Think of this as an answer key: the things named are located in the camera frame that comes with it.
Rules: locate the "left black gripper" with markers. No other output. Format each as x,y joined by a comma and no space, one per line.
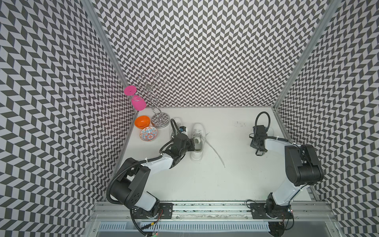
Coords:
190,141

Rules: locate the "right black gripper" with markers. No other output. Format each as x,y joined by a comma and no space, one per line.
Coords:
252,144

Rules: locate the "white sneaker one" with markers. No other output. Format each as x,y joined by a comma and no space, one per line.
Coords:
200,141
175,127

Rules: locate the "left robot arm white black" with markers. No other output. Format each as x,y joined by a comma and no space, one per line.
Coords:
128,185

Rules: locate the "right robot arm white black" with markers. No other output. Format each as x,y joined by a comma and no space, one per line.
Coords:
302,167

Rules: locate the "patterned floral bowl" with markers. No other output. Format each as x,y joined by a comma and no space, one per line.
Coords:
148,134

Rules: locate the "orange bowl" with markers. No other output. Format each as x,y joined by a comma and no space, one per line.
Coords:
142,122

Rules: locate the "pink wine glass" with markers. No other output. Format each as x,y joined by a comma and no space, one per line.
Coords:
137,101

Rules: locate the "silver wire glass rack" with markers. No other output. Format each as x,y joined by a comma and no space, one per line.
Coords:
152,91

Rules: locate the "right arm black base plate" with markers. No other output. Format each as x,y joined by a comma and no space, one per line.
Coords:
257,211

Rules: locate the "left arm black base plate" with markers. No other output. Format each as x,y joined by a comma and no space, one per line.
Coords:
160,210

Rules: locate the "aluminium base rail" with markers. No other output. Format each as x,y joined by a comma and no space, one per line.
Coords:
318,211

